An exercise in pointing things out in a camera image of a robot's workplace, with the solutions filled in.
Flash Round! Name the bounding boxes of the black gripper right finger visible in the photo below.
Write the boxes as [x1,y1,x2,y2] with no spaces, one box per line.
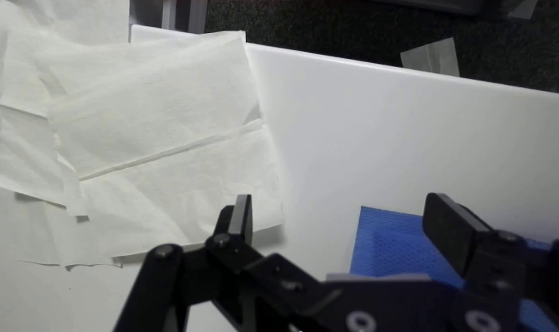
[423,191,559,332]

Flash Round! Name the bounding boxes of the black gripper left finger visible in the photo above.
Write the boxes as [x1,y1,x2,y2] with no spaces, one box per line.
[113,191,324,332]

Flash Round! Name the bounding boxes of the white paper piece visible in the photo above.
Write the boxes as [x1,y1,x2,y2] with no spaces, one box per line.
[399,35,464,79]

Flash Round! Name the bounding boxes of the blue placemat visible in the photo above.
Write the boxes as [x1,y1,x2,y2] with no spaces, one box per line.
[349,204,559,332]

